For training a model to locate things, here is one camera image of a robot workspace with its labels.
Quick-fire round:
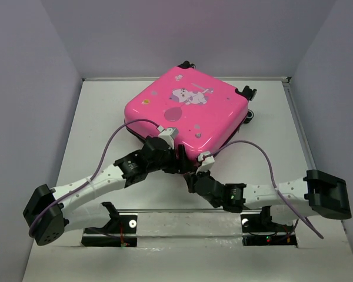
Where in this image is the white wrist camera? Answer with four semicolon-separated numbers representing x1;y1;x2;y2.
158;127;179;149
196;151;215;174

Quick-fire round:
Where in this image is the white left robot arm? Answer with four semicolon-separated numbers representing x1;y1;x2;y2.
23;137;194;246

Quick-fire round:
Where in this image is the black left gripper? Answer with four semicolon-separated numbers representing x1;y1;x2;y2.
146;143;194;173

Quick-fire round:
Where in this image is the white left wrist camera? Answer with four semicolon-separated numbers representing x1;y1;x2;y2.
158;127;179;149

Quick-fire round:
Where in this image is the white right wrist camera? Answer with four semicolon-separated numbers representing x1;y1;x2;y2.
196;151;215;174

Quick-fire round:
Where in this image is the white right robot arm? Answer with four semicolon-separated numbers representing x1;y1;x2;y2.
184;170;352;230

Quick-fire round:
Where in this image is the pink hard-shell suitcase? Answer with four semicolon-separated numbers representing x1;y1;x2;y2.
124;61;257;160

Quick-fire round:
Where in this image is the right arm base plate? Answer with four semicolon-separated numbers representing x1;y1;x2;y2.
241;207;298;247

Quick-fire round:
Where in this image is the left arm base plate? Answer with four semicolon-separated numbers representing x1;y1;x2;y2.
81;202;138;247

